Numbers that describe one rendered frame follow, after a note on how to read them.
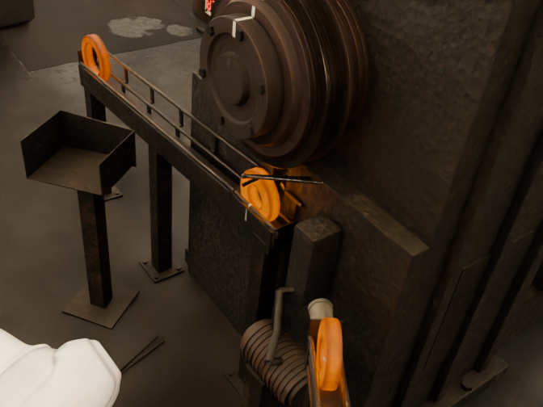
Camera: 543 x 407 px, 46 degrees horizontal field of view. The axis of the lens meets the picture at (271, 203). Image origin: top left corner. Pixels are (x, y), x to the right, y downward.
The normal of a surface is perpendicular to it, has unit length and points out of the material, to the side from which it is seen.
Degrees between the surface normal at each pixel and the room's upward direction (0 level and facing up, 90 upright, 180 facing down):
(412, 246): 0
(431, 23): 90
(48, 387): 20
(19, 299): 0
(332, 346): 28
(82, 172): 5
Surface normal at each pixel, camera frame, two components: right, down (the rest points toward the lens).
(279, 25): -0.05, -0.26
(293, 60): 0.11, 0.14
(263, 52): 0.47, -0.19
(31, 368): 0.00, -0.66
